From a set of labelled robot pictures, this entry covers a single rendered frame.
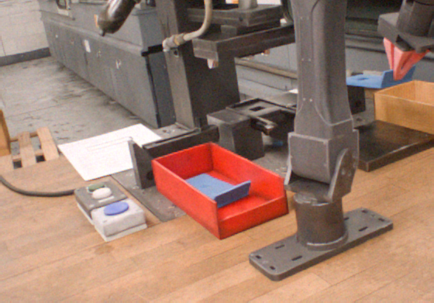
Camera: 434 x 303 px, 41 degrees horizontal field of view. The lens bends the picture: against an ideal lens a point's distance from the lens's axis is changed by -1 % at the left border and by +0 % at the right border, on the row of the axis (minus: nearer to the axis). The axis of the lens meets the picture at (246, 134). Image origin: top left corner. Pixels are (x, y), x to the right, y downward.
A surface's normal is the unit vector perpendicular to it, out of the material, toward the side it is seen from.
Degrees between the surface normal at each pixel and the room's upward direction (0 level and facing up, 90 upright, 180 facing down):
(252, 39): 90
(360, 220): 0
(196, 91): 90
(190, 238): 0
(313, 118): 85
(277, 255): 0
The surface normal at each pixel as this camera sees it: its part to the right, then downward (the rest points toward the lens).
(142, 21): 0.44, 0.22
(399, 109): -0.86, 0.27
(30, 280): -0.14, -0.94
